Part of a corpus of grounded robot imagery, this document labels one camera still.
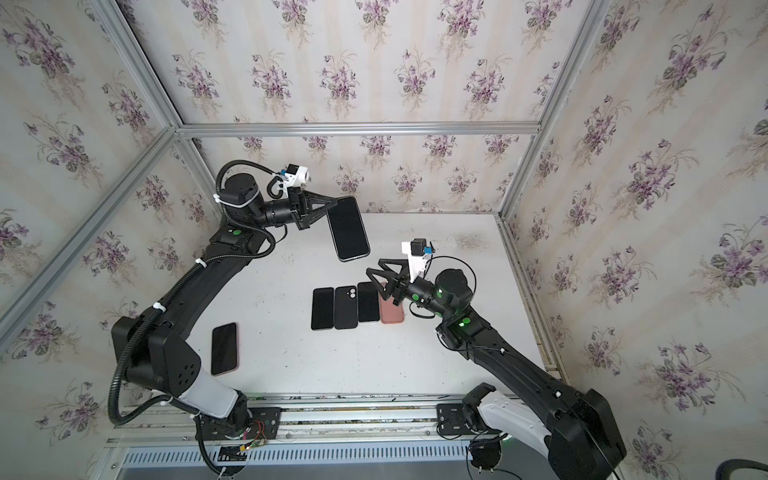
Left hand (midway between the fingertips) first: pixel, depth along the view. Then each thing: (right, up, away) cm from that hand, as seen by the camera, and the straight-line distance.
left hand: (335, 200), depth 65 cm
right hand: (+8, -16, +1) cm, 17 cm away
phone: (+13, -32, +28) cm, 44 cm away
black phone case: (-2, -30, +29) cm, 42 cm away
